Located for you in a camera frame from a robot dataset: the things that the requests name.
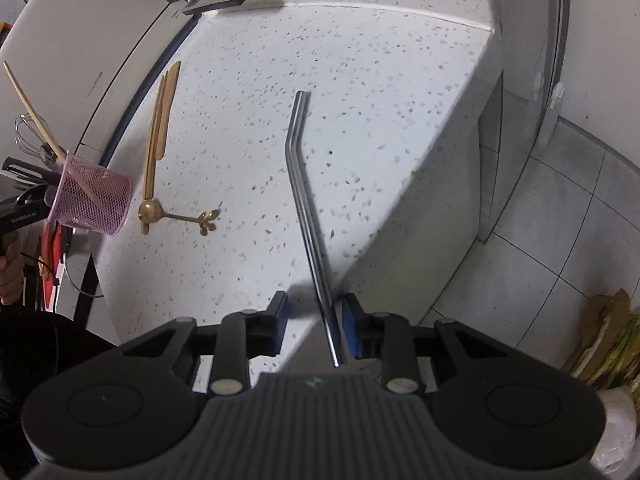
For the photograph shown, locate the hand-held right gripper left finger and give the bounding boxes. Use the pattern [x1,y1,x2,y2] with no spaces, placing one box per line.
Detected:
[122,291,289,397]

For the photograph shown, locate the gold leaf-handled spoon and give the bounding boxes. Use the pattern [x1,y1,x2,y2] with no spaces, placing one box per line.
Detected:
[137,199,222,235]

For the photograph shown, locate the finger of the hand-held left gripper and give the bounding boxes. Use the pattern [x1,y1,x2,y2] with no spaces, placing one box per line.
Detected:
[16,184,57,207]

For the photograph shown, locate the metal door frame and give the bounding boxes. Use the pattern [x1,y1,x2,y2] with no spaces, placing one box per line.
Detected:
[534,0,572,162]

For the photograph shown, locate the bent metal straw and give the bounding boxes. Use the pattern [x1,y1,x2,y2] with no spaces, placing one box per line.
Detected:
[285,91,347,367]

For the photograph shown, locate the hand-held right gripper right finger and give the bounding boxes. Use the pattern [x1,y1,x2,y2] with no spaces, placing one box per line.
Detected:
[342,292,507,395]

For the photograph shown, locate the pink mesh utensil cup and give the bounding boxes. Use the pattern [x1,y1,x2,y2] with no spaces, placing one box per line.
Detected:
[47,154,134,236]

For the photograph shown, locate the white plastic bag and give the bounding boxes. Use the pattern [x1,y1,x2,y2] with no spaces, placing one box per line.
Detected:
[590,385,640,477]

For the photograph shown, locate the red flat object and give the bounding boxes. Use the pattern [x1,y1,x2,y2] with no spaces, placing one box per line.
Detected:
[40,222,69,311]

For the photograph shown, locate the thin grey cable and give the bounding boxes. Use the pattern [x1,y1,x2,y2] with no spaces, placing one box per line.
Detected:
[22,252,103,299]

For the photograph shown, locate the white countertop appliance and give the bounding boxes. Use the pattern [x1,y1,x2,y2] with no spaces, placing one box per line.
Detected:
[0,0,202,162]

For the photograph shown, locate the metal whisk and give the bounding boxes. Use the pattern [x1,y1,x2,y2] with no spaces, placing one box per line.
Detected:
[14,114,64,162]

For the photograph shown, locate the cardboard pieces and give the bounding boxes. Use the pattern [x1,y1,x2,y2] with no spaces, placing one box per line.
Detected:
[564,289,640,392]

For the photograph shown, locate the person's left hand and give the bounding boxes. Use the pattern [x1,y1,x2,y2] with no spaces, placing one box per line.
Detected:
[0,240,25,304]

